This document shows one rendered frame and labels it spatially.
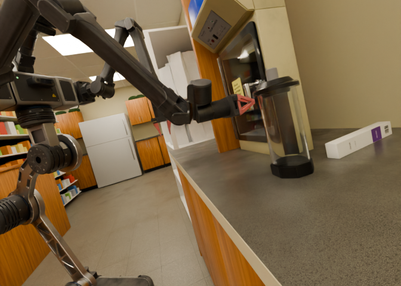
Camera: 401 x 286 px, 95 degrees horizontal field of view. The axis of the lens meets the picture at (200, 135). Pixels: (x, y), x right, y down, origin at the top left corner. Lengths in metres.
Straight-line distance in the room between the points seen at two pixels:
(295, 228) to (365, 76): 0.75
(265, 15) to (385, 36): 0.43
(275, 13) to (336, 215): 0.58
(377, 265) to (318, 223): 0.08
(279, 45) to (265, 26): 0.07
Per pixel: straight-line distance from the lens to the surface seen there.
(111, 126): 5.49
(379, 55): 0.95
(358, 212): 0.38
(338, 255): 0.30
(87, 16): 0.61
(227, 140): 0.95
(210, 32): 0.84
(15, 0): 0.68
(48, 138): 1.11
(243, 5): 0.68
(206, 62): 0.97
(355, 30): 0.99
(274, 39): 0.69
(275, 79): 0.48
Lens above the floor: 1.13
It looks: 5 degrees down
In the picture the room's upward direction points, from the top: 14 degrees counter-clockwise
